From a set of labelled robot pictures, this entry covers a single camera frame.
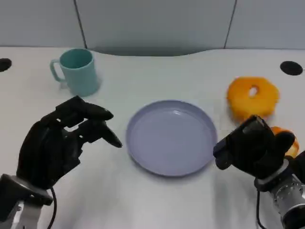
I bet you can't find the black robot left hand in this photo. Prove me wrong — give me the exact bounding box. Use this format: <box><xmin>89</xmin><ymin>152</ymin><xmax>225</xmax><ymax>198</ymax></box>
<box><xmin>16</xmin><ymin>95</ymin><xmax>123</xmax><ymax>190</ymax></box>

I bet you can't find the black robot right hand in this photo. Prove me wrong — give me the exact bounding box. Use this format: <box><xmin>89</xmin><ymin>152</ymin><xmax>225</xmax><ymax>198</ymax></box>
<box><xmin>213</xmin><ymin>114</ymin><xmax>296</xmax><ymax>180</ymax></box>

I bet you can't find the orange toy bread roll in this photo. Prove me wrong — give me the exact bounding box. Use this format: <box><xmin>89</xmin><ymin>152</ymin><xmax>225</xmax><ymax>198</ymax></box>
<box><xmin>270</xmin><ymin>126</ymin><xmax>300</xmax><ymax>158</ymax></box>

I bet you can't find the lilac plate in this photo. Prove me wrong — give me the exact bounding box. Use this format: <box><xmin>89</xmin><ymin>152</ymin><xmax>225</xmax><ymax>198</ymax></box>
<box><xmin>125</xmin><ymin>99</ymin><xmax>218</xmax><ymax>177</ymax></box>

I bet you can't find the pale green mug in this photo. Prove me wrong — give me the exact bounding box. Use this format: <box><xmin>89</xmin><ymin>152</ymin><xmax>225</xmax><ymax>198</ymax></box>
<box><xmin>50</xmin><ymin>48</ymin><xmax>101</xmax><ymax>97</ymax></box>

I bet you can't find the orange ring shaped toy bread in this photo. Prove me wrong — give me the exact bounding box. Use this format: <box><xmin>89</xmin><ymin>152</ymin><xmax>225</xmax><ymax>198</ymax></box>
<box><xmin>225</xmin><ymin>76</ymin><xmax>280</xmax><ymax>124</ymax></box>

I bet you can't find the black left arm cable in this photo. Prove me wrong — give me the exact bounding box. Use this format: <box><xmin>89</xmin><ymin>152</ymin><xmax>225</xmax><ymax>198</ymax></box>
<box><xmin>47</xmin><ymin>187</ymin><xmax>58</xmax><ymax>229</ymax></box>

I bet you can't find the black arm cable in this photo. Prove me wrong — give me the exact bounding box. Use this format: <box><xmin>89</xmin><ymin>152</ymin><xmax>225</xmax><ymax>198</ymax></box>
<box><xmin>255</xmin><ymin>189</ymin><xmax>265</xmax><ymax>229</ymax></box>
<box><xmin>47</xmin><ymin>187</ymin><xmax>58</xmax><ymax>229</ymax></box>

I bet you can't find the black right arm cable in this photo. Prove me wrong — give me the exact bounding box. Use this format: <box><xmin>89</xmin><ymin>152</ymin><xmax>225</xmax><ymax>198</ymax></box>
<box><xmin>255</xmin><ymin>189</ymin><xmax>265</xmax><ymax>229</ymax></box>

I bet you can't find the black table cable hole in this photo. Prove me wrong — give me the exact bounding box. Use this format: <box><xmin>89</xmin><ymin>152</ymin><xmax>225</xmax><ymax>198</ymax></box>
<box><xmin>280</xmin><ymin>61</ymin><xmax>304</xmax><ymax>76</ymax></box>
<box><xmin>0</xmin><ymin>58</ymin><xmax>12</xmax><ymax>73</ymax></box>

